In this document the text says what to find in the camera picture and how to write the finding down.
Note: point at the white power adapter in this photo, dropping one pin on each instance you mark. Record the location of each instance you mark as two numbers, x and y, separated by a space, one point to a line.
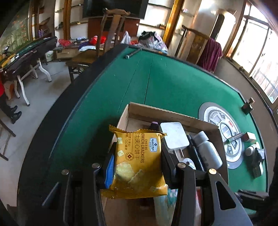
176 137

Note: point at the grey red carton box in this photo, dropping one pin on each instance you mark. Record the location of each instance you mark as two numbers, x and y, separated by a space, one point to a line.
249 137

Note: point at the teal red blister pack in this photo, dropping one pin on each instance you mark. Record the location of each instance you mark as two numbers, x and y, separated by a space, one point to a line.
165 205

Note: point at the black wall television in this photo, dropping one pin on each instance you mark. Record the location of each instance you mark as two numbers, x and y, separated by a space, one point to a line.
95 8

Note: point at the pile of clothes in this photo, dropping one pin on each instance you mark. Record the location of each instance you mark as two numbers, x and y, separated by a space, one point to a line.
152 40

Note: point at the black marker pink cap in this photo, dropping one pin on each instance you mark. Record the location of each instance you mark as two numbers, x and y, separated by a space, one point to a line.
154 126

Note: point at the yellow cracker packet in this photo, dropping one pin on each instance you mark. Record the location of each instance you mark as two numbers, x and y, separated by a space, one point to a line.
137 167

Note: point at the white plastic bottle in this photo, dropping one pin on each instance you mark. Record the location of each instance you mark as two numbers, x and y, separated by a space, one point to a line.
207 151

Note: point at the round mahjong table centre panel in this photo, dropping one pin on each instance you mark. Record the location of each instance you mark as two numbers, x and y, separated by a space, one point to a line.
213 113

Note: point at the white printed small box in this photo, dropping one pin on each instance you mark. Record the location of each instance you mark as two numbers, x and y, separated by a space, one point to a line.
258 170

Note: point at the black snack sachet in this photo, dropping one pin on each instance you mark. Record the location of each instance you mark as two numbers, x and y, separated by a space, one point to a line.
258 157

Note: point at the dark jar wooden knob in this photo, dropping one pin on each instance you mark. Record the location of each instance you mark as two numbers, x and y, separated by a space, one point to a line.
248 106

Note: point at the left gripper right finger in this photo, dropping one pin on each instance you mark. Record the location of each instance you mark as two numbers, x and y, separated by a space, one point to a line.
219 205

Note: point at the dark side table white legs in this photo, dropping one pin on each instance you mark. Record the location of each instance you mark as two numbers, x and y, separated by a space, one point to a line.
26 61

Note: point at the low wooden cabinet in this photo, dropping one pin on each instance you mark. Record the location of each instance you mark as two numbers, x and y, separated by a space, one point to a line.
62 53

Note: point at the maroon garment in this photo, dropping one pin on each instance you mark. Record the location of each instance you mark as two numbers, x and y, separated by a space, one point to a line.
210 55

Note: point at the wooden chair with garment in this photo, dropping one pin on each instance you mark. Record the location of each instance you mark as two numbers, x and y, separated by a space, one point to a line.
192 44

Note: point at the black shoes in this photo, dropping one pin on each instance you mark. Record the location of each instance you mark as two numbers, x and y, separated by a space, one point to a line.
12 114

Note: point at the dark rod on table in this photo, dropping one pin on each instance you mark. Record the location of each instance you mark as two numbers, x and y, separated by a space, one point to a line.
128 56

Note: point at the wooden chair left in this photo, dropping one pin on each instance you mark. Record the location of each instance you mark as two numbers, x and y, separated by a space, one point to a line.
85 58

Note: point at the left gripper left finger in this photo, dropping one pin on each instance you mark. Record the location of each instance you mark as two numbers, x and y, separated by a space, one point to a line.
76 199

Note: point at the white standing air conditioner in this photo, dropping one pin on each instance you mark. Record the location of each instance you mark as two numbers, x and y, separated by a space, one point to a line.
223 27

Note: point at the black pen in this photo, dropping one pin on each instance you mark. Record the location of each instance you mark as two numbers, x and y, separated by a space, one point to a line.
194 155

